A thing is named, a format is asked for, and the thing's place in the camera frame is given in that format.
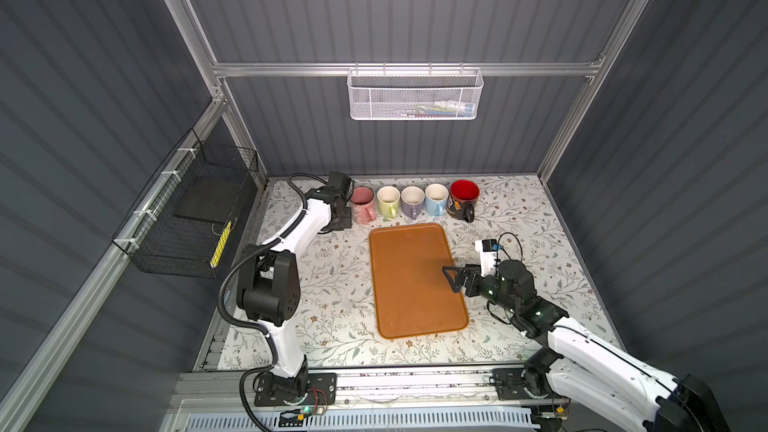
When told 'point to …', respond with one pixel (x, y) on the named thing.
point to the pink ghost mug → (362, 204)
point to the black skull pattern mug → (463, 194)
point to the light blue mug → (436, 199)
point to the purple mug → (412, 200)
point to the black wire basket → (178, 224)
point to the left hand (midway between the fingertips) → (336, 222)
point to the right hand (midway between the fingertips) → (458, 270)
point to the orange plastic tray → (414, 296)
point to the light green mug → (389, 201)
